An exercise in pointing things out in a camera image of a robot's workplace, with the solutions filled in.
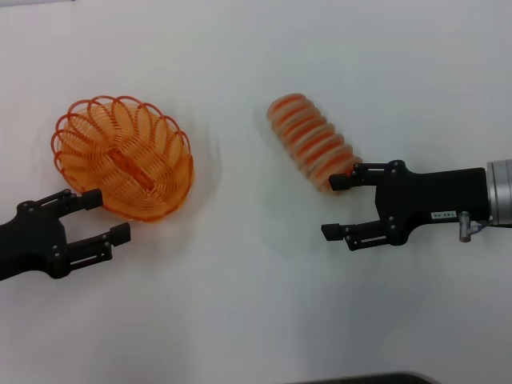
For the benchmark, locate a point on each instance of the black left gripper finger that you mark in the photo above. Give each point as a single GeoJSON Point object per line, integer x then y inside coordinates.
{"type": "Point", "coordinates": [120, 234]}
{"type": "Point", "coordinates": [93, 198]}

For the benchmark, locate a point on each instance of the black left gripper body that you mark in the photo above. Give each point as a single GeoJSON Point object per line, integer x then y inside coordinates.
{"type": "Point", "coordinates": [36, 240]}

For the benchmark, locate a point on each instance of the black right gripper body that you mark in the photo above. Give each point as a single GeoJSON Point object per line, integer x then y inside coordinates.
{"type": "Point", "coordinates": [432, 196]}

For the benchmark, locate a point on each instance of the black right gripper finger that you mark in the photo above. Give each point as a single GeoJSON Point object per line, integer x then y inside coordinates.
{"type": "Point", "coordinates": [342, 182]}
{"type": "Point", "coordinates": [332, 232]}

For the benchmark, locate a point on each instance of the orange woven plastic basket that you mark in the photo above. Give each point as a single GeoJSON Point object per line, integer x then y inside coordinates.
{"type": "Point", "coordinates": [132, 160]}

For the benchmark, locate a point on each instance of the orange white striped bread loaf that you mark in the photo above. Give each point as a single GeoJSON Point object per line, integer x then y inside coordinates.
{"type": "Point", "coordinates": [308, 136]}

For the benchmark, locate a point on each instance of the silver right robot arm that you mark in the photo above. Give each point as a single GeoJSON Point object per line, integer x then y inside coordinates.
{"type": "Point", "coordinates": [500, 192]}

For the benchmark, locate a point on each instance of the dark robot torso edge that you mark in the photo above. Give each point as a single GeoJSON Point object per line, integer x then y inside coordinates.
{"type": "Point", "coordinates": [360, 380]}

